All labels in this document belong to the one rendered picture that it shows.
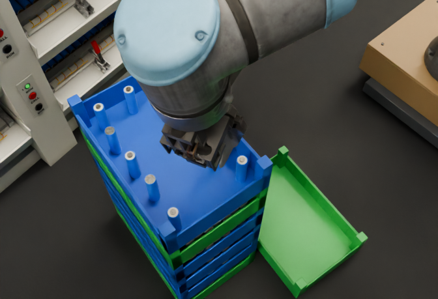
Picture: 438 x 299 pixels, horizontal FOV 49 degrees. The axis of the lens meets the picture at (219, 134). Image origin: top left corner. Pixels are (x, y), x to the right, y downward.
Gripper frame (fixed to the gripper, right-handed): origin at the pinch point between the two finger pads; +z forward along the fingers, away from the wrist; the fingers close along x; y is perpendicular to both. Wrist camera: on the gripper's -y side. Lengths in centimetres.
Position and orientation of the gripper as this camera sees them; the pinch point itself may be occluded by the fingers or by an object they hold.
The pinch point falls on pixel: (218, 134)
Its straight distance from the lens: 73.9
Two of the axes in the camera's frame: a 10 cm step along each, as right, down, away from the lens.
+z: 1.1, 3.1, 9.4
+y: -3.8, 8.9, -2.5
